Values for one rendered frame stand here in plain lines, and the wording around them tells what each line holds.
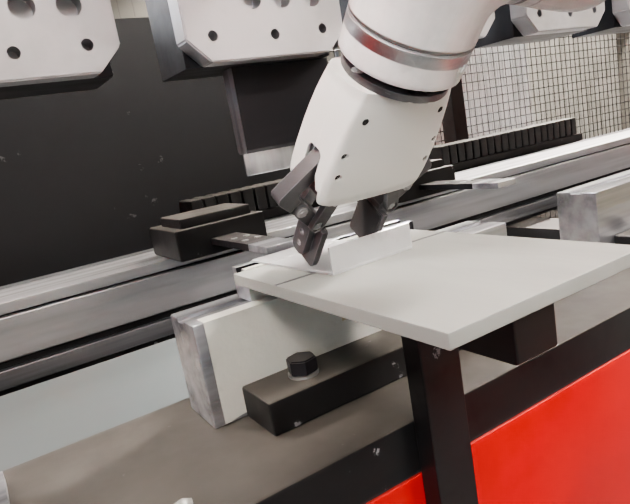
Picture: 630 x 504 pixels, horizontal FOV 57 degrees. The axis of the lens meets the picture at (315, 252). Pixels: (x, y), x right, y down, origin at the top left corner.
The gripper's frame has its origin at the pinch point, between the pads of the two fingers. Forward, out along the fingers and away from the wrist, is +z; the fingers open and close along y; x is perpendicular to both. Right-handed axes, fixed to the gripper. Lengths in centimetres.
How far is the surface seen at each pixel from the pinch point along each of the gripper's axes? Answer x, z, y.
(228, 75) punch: -15.4, -6.0, 3.6
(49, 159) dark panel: -52, 29, 12
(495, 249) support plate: 10.0, -5.3, -6.2
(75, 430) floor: -109, 228, 3
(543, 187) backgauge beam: -17, 27, -69
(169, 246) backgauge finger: -21.2, 20.9, 5.3
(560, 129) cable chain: -33, 29, -95
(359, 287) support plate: 8.2, -3.8, 5.0
